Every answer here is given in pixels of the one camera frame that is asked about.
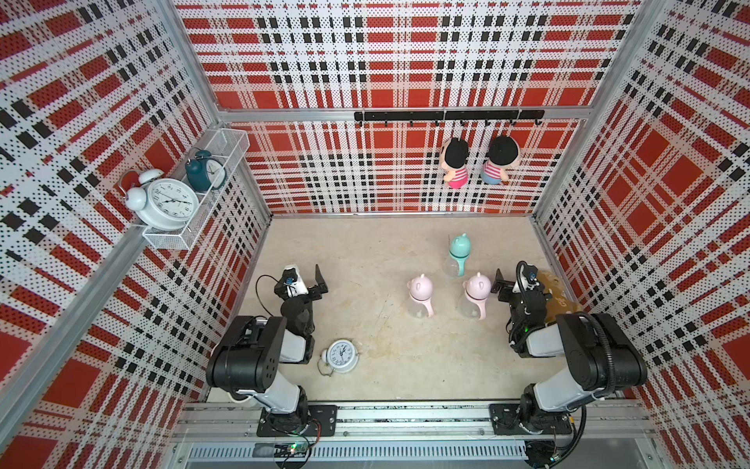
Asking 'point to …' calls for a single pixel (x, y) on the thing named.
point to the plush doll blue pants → (503, 151)
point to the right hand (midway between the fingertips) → (516, 271)
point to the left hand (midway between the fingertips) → (308, 268)
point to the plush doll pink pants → (454, 155)
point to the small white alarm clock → (340, 356)
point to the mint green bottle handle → (461, 264)
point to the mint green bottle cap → (460, 246)
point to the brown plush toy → (560, 301)
